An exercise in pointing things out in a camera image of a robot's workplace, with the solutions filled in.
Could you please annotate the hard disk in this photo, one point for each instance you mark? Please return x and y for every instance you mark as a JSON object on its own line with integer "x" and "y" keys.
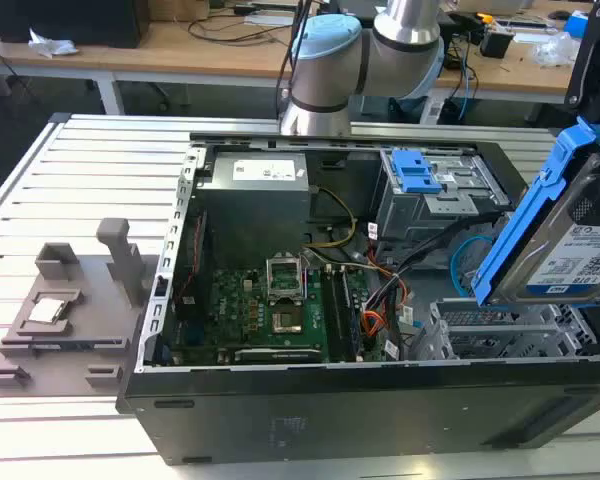
{"x": 555, "y": 240}

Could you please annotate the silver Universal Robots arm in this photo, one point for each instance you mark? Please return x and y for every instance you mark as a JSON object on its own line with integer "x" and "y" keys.
{"x": 325, "y": 75}

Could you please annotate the grey metal disk bay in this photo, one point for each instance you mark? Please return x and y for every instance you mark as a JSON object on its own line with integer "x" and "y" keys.
{"x": 510, "y": 335}

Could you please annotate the black RAM slot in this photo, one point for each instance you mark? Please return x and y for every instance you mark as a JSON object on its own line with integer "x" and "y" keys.
{"x": 354, "y": 315}
{"x": 336, "y": 320}

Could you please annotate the clear plastic bag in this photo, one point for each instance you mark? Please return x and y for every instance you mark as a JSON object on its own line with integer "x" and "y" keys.
{"x": 557, "y": 50}

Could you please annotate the blue cardboard box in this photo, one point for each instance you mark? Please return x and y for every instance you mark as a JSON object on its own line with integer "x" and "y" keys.
{"x": 577, "y": 22}

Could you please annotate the blue plastic drive latch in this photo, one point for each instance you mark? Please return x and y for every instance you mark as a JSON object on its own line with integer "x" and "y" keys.
{"x": 414, "y": 172}

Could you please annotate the grey metal drive cage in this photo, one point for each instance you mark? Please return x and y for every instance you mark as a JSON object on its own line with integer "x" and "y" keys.
{"x": 410, "y": 215}

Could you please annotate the grey power supply unit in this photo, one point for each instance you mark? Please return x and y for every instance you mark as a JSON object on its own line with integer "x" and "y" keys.
{"x": 252, "y": 210}

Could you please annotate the gold chipset heatsink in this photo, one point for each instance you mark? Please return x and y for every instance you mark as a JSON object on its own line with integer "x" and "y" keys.
{"x": 288, "y": 321}

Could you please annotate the wooden desk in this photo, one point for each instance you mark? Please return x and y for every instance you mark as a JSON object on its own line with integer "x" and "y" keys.
{"x": 180, "y": 55}

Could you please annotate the black graphics card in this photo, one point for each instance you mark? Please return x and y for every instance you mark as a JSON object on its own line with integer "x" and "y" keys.
{"x": 280, "y": 356}

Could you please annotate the black open PC case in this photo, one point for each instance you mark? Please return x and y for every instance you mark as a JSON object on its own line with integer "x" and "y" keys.
{"x": 330, "y": 415}

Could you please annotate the green motherboard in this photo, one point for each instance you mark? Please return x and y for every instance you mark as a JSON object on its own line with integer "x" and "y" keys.
{"x": 240, "y": 310}

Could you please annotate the black case fan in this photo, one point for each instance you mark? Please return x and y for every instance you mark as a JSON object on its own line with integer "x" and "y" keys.
{"x": 190, "y": 270}

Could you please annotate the black box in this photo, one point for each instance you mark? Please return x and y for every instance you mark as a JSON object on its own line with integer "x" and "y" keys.
{"x": 65, "y": 22}

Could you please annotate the crumpled white paper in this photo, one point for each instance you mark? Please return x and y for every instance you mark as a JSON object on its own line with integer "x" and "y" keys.
{"x": 50, "y": 45}

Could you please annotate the grey parts rack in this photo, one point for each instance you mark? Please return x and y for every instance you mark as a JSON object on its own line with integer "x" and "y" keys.
{"x": 95, "y": 325}

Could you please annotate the black RAM stick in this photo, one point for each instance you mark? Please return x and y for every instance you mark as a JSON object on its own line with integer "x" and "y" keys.
{"x": 80, "y": 345}

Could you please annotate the silver CPU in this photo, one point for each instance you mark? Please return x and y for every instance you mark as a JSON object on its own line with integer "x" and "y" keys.
{"x": 47, "y": 310}

